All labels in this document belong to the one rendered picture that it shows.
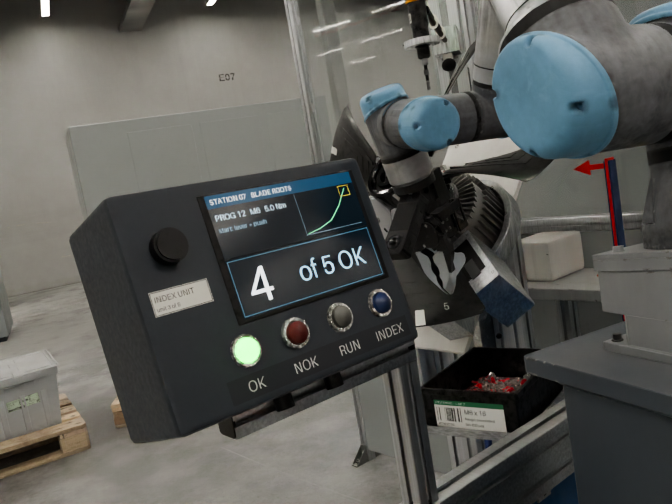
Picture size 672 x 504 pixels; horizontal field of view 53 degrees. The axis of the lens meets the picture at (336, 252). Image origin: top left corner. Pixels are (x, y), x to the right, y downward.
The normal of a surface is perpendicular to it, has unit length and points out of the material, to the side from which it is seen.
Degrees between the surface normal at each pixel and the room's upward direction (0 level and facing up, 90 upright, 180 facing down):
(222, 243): 75
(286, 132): 90
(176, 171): 90
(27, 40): 90
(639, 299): 90
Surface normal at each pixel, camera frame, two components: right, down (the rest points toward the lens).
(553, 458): 0.63, -0.01
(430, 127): 0.36, 0.17
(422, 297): -0.13, -0.66
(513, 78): -0.89, 0.29
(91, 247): -0.76, 0.21
